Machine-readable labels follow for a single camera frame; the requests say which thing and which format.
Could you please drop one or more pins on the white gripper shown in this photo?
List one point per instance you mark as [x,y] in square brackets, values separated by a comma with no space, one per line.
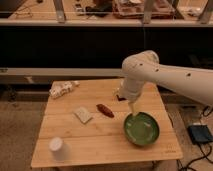
[130,89]

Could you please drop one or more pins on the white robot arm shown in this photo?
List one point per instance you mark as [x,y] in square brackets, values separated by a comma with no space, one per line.
[137,69]

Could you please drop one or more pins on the small dark brown object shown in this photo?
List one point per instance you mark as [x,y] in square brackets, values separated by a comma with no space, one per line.
[120,98]

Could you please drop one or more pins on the green bowl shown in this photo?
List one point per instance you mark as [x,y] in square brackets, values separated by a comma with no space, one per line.
[141,130]

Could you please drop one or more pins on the dark red sausage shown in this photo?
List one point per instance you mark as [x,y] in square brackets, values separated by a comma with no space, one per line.
[105,110]

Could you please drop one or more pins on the wooden table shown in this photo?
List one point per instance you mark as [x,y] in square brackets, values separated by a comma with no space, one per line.
[101,140]

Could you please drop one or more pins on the black power adapter box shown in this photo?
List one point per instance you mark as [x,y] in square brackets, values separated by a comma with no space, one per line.
[200,134]

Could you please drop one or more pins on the white paper cup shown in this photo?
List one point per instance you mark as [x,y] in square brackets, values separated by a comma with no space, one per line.
[58,149]

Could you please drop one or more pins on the metal shelf rack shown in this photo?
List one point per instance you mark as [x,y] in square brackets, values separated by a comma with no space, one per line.
[107,13]

